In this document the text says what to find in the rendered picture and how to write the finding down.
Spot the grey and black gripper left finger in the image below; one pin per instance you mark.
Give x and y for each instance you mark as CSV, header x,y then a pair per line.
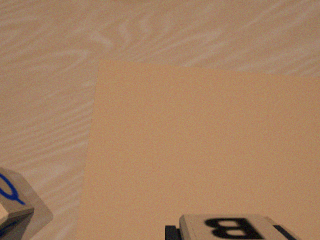
x,y
172,233

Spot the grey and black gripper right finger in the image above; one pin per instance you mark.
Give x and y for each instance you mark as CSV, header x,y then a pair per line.
x,y
284,232

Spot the tan mat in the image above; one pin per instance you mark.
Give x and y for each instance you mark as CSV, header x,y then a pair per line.
x,y
171,140

